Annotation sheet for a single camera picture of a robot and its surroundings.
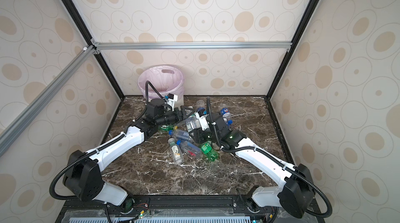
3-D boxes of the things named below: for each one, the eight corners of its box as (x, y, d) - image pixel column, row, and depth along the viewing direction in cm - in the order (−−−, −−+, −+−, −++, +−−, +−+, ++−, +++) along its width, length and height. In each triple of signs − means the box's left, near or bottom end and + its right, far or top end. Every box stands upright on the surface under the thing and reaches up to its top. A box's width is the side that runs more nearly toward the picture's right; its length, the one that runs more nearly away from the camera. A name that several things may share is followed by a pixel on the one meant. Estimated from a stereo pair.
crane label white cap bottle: (176, 167, 87) (174, 162, 83) (166, 143, 97) (164, 138, 92) (186, 162, 89) (185, 157, 84) (175, 139, 99) (174, 134, 94)
